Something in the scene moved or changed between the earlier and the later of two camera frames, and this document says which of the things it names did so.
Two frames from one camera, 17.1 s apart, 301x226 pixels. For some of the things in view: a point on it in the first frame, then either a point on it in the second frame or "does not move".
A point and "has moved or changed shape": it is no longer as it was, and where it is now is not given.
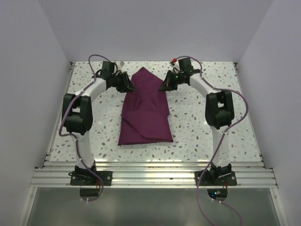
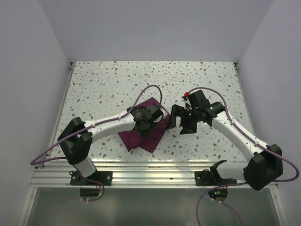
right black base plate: (208, 179) does not move
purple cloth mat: (145, 114) has moved or changed shape
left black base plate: (84, 178) does not move
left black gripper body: (119, 82) → (146, 130)
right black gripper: (167, 84) → (178, 110)
